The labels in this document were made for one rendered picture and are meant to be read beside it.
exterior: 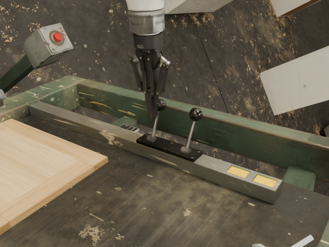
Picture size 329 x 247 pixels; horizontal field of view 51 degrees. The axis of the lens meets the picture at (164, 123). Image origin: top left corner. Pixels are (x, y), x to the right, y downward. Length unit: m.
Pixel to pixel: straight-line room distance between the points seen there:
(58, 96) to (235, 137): 0.75
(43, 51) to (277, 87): 3.53
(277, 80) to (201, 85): 1.28
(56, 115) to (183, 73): 2.34
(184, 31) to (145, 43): 2.87
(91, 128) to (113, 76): 1.74
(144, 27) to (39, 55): 0.78
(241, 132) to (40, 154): 0.61
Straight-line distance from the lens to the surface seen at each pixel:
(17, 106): 1.39
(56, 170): 1.01
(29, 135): 1.23
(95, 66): 2.80
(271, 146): 1.09
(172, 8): 3.48
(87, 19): 2.96
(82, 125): 1.19
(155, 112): 0.99
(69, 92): 1.52
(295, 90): 4.55
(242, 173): 0.90
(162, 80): 0.92
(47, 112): 1.32
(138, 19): 0.87
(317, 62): 4.42
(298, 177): 1.05
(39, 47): 1.55
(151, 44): 0.89
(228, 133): 1.13
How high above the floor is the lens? 2.14
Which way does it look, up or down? 44 degrees down
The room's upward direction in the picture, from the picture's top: 70 degrees clockwise
